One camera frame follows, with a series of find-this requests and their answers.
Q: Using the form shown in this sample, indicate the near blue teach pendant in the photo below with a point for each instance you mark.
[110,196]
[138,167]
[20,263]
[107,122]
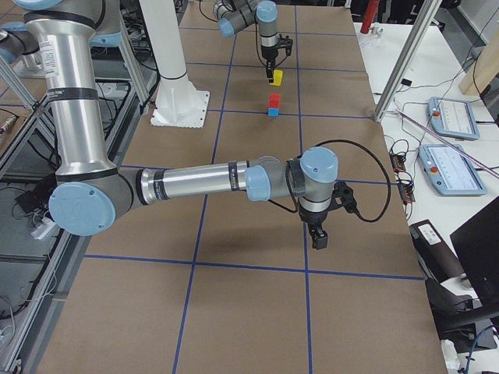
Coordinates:
[449,172]

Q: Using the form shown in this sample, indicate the red cylinder bottle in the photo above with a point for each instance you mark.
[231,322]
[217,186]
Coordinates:
[371,11]

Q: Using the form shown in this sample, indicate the blue teach pendant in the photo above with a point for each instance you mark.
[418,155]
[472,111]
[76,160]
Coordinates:
[453,118]
[449,172]

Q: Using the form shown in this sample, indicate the red cube block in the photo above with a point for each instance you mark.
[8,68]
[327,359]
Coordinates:
[274,101]

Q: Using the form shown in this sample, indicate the black box with label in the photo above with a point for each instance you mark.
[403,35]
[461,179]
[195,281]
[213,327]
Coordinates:
[434,251]

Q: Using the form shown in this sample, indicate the black monitor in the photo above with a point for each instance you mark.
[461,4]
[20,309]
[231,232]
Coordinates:
[476,246]

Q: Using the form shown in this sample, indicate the wooden beam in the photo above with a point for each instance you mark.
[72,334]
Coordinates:
[484,15]

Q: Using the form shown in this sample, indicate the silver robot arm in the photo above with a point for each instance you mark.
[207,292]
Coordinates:
[92,192]
[235,16]

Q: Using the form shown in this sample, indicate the far blue teach pendant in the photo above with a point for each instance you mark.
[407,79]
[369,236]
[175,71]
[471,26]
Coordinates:
[453,118]

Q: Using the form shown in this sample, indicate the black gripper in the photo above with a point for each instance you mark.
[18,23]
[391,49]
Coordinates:
[268,53]
[313,217]

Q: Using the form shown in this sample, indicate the aluminium frame post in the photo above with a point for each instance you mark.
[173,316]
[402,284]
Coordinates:
[417,33]

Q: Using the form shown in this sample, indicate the white pedestal column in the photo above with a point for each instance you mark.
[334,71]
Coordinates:
[178,102]

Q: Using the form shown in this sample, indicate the yellow cube block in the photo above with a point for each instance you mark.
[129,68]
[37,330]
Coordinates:
[277,77]

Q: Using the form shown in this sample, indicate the blue cube block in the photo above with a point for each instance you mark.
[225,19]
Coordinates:
[273,112]

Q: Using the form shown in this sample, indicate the orange circuit board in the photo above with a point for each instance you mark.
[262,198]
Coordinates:
[405,189]
[398,163]

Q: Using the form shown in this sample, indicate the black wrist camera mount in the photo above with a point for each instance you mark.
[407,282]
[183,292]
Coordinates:
[286,43]
[342,197]

